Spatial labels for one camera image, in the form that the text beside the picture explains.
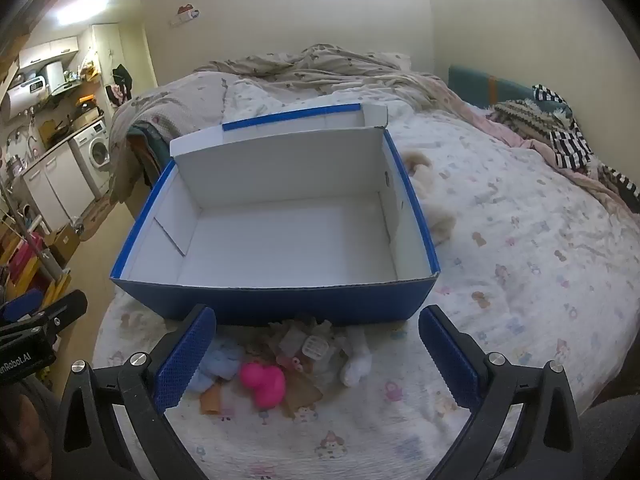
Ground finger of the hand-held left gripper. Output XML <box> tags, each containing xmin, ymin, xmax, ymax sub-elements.
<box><xmin>0</xmin><ymin>292</ymin><xmax>51</xmax><ymax>323</ymax></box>
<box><xmin>0</xmin><ymin>289</ymin><xmax>89</xmax><ymax>343</ymax></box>

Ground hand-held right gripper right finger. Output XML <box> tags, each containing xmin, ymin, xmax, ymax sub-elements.
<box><xmin>419</xmin><ymin>304</ymin><xmax>583</xmax><ymax>480</ymax></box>

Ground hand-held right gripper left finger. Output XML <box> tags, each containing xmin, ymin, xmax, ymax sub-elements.
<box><xmin>50</xmin><ymin>304</ymin><xmax>217</xmax><ymax>480</ymax></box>

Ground light blue fluffy cloth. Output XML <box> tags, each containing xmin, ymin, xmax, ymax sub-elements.
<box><xmin>187</xmin><ymin>342</ymin><xmax>246</xmax><ymax>393</ymax></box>

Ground small orange soft toy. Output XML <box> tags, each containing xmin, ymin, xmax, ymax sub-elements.
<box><xmin>200</xmin><ymin>380</ymin><xmax>226</xmax><ymax>416</ymax></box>

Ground pink rubber duck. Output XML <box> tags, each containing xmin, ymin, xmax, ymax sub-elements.
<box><xmin>239</xmin><ymin>362</ymin><xmax>287</xmax><ymax>407</ymax></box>

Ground beige card piece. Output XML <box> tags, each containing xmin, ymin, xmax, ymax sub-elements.
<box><xmin>285</xmin><ymin>372</ymin><xmax>323</xmax><ymax>418</ymax></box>

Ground clear plastic packet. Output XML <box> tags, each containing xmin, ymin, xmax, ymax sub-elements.
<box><xmin>277</xmin><ymin>327</ymin><xmax>333</xmax><ymax>361</ymax></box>

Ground blue cardboard box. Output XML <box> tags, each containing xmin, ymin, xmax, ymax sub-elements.
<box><xmin>110</xmin><ymin>102</ymin><xmax>441</xmax><ymax>328</ymax></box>

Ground yellow wooden rack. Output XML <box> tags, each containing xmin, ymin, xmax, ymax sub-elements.
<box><xmin>0</xmin><ymin>220</ymin><xmax>71</xmax><ymax>311</ymax></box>

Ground red bag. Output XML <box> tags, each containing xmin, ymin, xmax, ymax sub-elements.
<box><xmin>10</xmin><ymin>245</ymin><xmax>36</xmax><ymax>286</ymax></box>

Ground metal drying rack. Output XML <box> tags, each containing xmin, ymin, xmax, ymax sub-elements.
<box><xmin>0</xmin><ymin>180</ymin><xmax>66</xmax><ymax>281</ymax></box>

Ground brown cardboard box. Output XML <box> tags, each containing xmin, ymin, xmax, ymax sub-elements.
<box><xmin>47</xmin><ymin>225</ymin><xmax>81</xmax><ymax>266</ymax></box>

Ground patterned door mat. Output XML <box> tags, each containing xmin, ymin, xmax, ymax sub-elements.
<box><xmin>80</xmin><ymin>200</ymin><xmax>113</xmax><ymax>241</ymax></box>

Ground white floor cabinet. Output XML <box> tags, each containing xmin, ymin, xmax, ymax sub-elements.
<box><xmin>22</xmin><ymin>147</ymin><xmax>96</xmax><ymax>231</ymax></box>

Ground white washing machine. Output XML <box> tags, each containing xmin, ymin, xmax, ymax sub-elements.
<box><xmin>70</xmin><ymin>117</ymin><xmax>112</xmax><ymax>196</ymax></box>

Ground beige plush toy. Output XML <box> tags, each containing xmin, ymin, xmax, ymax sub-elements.
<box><xmin>404</xmin><ymin>150</ymin><xmax>457</xmax><ymax>247</ymax></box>

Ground dark teal cloth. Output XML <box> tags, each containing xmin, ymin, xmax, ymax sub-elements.
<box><xmin>127</xmin><ymin>125</ymin><xmax>173</xmax><ymax>191</ymax></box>

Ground white water heater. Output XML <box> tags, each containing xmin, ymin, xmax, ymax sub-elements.
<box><xmin>0</xmin><ymin>82</ymin><xmax>53</xmax><ymax>121</ymax></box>

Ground white cylinder appliance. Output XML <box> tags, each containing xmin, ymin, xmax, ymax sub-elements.
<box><xmin>37</xmin><ymin>60</ymin><xmax>66</xmax><ymax>96</ymax></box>

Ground dark hanging clothes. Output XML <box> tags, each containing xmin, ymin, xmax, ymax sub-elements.
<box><xmin>111</xmin><ymin>64</ymin><xmax>133</xmax><ymax>103</ymax></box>

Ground pink blanket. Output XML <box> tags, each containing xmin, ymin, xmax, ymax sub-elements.
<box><xmin>440</xmin><ymin>85</ymin><xmax>621</xmax><ymax>221</ymax></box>

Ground black white striped cloth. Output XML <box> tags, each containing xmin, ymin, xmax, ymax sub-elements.
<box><xmin>532</xmin><ymin>85</ymin><xmax>640</xmax><ymax>198</ymax></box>

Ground patterned crochet blanket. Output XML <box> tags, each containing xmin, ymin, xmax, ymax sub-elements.
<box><xmin>492</xmin><ymin>99</ymin><xmax>556</xmax><ymax>136</ymax></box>

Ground teal headboard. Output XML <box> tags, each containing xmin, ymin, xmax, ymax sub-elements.
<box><xmin>448</xmin><ymin>65</ymin><xmax>573</xmax><ymax>116</ymax></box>

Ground ceiling light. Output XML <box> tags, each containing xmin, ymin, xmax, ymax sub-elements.
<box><xmin>55</xmin><ymin>0</ymin><xmax>116</xmax><ymax>26</ymax></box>

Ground beige patterned quilt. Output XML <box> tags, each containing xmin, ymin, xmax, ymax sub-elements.
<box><xmin>111</xmin><ymin>44</ymin><xmax>481</xmax><ymax>201</ymax></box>

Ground white wall cabinets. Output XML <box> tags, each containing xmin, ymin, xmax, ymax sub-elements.
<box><xmin>19</xmin><ymin>35</ymin><xmax>81</xmax><ymax>68</ymax></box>

